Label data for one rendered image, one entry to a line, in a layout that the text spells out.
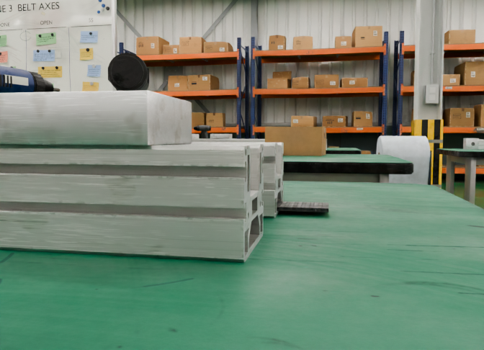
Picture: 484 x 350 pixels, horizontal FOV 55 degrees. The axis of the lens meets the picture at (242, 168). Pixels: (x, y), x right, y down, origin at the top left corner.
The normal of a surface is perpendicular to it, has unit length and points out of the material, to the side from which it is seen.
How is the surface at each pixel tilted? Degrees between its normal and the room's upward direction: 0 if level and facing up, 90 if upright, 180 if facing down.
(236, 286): 0
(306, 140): 89
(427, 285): 0
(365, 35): 89
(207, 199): 90
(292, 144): 91
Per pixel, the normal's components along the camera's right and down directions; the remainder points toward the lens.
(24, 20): -0.20, 0.07
